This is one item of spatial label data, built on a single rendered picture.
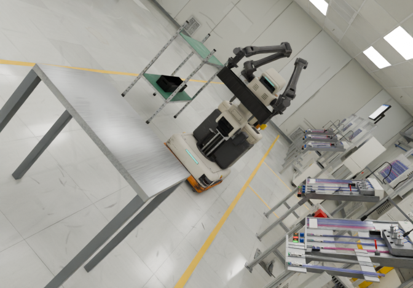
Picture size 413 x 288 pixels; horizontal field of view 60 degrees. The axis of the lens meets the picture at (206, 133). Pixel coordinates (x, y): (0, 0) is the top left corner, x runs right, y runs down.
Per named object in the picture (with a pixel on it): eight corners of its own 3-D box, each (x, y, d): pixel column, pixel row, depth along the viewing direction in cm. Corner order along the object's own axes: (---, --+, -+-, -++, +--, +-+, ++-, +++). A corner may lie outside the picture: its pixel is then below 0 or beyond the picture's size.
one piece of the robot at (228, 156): (192, 139, 418) (243, 88, 395) (222, 175, 405) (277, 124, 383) (180, 140, 386) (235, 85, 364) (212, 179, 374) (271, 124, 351)
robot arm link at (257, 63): (294, 57, 326) (290, 48, 329) (292, 50, 313) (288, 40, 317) (247, 75, 335) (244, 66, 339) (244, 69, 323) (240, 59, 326)
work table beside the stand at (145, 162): (16, 173, 207) (101, 72, 185) (92, 269, 196) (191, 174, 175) (-63, 191, 164) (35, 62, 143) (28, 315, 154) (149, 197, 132)
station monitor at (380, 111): (371, 120, 661) (389, 105, 650) (366, 118, 716) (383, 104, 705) (377, 126, 660) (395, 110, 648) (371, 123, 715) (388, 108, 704)
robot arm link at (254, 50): (290, 54, 319) (286, 45, 323) (293, 51, 314) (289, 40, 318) (246, 58, 306) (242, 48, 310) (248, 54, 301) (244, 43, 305)
